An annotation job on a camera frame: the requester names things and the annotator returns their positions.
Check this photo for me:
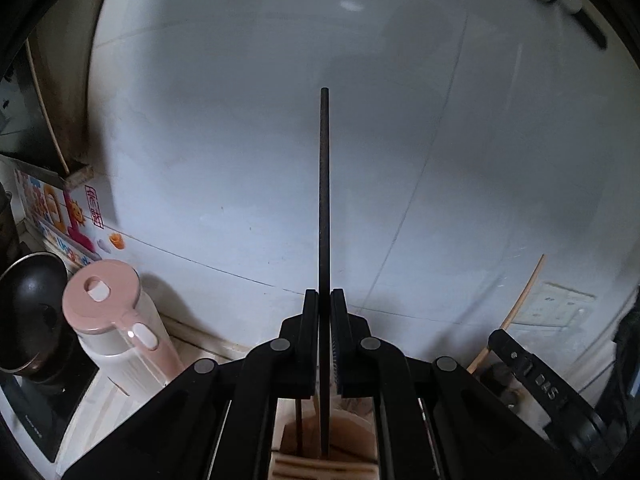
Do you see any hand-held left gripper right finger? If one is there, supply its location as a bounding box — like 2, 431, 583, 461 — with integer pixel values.
330, 288, 572, 480

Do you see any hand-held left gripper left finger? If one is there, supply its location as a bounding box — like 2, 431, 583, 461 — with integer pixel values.
60, 288, 321, 480

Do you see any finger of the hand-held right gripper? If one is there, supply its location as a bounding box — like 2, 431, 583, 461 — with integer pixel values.
487, 329, 601, 433

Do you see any brown wooden chopstick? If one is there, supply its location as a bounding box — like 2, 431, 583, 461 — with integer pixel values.
467, 254, 547, 374

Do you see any beige utensil holder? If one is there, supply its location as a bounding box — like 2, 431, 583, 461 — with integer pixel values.
269, 396, 381, 480

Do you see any long black chopstick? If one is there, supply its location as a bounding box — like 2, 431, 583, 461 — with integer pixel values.
318, 88, 332, 460

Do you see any pink white electric kettle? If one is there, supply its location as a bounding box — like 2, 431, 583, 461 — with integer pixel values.
62, 259, 184, 396

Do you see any black induction cooktop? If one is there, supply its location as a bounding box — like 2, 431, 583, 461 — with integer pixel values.
0, 350, 101, 464

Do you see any black frying pan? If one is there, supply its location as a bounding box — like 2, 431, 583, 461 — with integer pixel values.
0, 252, 69, 376

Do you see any range hood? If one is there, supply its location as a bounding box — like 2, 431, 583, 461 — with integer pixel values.
0, 25, 96, 183

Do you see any white wall socket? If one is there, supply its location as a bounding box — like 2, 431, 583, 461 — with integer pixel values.
559, 289, 599, 332
517, 281, 565, 329

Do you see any colourful wall sticker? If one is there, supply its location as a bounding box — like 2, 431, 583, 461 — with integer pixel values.
12, 167, 126, 267

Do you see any dark wall fixture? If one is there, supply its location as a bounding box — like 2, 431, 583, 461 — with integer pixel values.
537, 0, 609, 51

